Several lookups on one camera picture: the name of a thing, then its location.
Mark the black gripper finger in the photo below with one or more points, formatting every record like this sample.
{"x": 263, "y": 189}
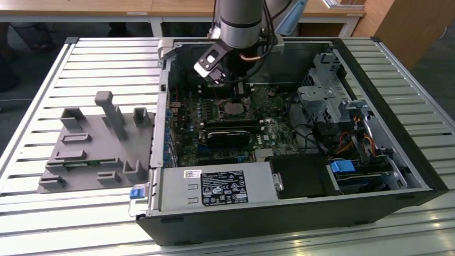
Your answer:
{"x": 242, "y": 92}
{"x": 236, "y": 92}

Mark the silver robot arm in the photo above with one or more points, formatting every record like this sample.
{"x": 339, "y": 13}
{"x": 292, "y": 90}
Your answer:
{"x": 238, "y": 21}

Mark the CPU socket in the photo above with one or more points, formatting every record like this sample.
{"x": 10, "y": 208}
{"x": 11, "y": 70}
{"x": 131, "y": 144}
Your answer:
{"x": 218, "y": 116}

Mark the black graphics card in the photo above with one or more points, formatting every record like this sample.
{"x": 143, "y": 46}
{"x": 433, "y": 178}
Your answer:
{"x": 227, "y": 138}

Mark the green motherboard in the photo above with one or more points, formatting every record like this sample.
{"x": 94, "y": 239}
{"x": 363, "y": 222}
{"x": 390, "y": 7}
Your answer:
{"x": 274, "y": 138}

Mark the silver drive cage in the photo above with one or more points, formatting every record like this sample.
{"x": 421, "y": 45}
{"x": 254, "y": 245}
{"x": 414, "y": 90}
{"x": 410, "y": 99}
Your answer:
{"x": 316, "y": 93}

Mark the small silver heatsink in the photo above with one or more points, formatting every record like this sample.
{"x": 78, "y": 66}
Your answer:
{"x": 263, "y": 154}

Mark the black plastic shroud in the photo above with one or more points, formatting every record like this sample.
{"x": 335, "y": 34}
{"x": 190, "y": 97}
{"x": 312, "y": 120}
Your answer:
{"x": 302, "y": 176}

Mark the blue disk carrier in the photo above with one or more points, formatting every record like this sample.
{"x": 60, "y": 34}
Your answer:
{"x": 340, "y": 168}

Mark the silver power supply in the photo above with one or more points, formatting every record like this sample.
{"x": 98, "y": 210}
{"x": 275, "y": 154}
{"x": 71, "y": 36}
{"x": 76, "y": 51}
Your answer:
{"x": 178, "y": 192}

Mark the grey parts rack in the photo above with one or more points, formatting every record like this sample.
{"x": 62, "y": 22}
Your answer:
{"x": 92, "y": 149}

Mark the blue case latch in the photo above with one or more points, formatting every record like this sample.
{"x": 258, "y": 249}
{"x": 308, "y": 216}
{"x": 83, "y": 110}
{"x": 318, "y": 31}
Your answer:
{"x": 138, "y": 192}

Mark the green RAM stick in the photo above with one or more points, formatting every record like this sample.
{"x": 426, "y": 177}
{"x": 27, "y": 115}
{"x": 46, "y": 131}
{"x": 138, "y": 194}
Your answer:
{"x": 96, "y": 162}

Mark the wooden cabinet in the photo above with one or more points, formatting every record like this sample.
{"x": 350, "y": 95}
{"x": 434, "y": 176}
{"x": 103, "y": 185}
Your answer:
{"x": 408, "y": 26}

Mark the black PC case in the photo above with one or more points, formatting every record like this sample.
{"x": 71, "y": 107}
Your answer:
{"x": 248, "y": 226}

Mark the wooden desk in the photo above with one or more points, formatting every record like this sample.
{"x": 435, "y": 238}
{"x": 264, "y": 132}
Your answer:
{"x": 71, "y": 6}

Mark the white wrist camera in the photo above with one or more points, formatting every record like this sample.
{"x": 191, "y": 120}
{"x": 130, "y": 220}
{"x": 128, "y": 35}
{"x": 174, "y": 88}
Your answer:
{"x": 210, "y": 61}

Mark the grey case hinge bracket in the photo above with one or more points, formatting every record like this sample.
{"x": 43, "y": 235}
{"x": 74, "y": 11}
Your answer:
{"x": 164, "y": 49}

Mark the white frame object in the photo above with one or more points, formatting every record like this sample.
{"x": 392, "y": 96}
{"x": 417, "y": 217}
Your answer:
{"x": 338, "y": 2}

